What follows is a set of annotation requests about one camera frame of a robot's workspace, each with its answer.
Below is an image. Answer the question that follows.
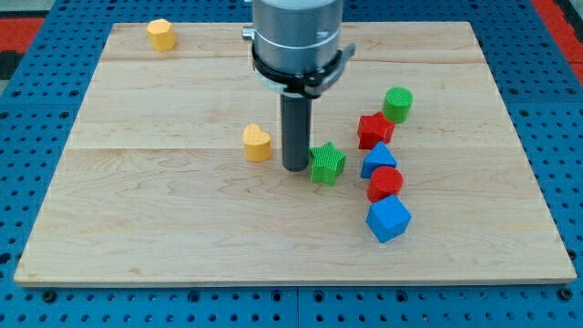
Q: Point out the wooden board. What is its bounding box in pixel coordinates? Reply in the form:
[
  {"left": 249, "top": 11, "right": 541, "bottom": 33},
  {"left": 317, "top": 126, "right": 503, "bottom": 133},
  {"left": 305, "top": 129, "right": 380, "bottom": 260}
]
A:
[{"left": 15, "top": 22, "right": 577, "bottom": 287}]

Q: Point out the green cylinder block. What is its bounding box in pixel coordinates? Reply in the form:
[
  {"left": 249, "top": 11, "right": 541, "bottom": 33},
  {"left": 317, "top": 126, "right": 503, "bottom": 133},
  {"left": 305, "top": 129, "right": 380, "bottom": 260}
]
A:
[{"left": 382, "top": 87, "right": 414, "bottom": 124}]

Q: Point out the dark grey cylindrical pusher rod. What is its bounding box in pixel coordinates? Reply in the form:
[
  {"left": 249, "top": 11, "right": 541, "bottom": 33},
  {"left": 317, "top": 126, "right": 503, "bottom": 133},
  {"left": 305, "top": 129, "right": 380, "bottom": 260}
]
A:
[{"left": 280, "top": 95, "right": 312, "bottom": 172}]

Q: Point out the yellow heart block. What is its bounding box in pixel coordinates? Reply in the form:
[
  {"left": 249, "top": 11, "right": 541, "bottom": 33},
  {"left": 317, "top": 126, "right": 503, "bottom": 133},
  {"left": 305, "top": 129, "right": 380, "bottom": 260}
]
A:
[{"left": 242, "top": 124, "right": 272, "bottom": 162}]

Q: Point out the blue cube block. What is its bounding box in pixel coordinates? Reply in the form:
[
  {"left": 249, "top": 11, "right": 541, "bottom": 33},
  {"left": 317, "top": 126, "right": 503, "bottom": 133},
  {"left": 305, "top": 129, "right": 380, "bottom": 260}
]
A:
[{"left": 365, "top": 195, "right": 412, "bottom": 243}]

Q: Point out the yellow hexagon block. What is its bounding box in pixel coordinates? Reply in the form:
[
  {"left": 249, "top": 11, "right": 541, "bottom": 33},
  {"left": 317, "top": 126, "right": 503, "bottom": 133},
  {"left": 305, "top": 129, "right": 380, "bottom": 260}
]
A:
[{"left": 146, "top": 18, "right": 176, "bottom": 52}]

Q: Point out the red star block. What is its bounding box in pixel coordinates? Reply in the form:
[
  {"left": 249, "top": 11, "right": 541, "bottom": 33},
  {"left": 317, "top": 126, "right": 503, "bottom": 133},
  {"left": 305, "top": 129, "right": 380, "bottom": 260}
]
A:
[{"left": 357, "top": 112, "right": 395, "bottom": 149}]

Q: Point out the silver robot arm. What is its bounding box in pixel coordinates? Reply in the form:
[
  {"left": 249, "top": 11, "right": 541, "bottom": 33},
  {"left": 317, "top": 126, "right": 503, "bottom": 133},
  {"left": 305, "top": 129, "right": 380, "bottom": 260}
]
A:
[{"left": 241, "top": 0, "right": 356, "bottom": 172}]

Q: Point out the blue triangle block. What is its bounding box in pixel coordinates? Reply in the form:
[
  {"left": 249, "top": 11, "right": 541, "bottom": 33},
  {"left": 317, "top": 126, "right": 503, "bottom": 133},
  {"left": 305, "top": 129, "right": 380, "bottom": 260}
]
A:
[{"left": 360, "top": 141, "right": 398, "bottom": 179}]

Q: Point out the red cylinder block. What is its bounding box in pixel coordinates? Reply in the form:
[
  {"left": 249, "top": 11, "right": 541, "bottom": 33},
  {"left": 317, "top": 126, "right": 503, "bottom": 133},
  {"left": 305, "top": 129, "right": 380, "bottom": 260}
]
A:
[{"left": 367, "top": 166, "right": 404, "bottom": 202}]

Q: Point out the green star block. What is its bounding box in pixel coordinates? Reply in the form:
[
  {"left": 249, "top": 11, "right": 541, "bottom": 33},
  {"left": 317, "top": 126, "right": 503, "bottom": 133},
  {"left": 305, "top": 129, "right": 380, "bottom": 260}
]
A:
[{"left": 310, "top": 142, "right": 346, "bottom": 186}]

